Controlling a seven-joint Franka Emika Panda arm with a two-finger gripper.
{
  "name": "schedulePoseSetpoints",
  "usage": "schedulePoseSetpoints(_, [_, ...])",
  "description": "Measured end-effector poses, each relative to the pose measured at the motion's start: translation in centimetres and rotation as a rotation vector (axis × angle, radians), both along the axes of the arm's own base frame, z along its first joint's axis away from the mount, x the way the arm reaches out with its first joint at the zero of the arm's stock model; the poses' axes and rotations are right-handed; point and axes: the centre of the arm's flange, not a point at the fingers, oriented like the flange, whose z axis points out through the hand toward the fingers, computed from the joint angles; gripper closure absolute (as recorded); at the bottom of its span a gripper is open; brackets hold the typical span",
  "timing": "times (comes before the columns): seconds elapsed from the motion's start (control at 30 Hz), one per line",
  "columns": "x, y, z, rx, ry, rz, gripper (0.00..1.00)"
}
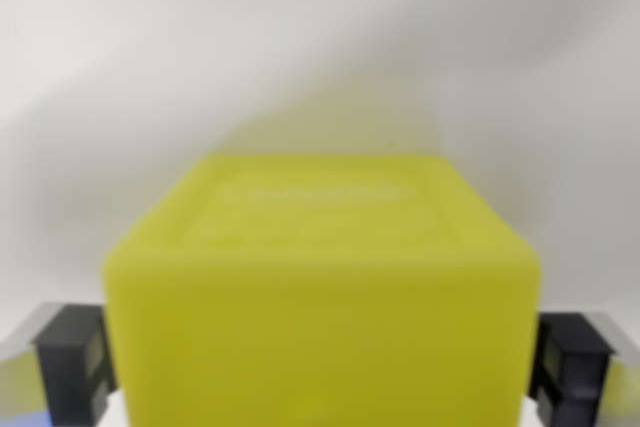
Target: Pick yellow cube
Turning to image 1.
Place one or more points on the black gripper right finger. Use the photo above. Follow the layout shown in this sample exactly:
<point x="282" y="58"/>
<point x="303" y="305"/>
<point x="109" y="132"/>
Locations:
<point x="580" y="372"/>

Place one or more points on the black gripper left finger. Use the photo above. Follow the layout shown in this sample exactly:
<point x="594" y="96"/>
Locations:
<point x="65" y="367"/>

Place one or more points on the yellow cube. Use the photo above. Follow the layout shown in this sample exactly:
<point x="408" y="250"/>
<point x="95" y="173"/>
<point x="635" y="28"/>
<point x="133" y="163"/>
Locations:
<point x="320" y="307"/>

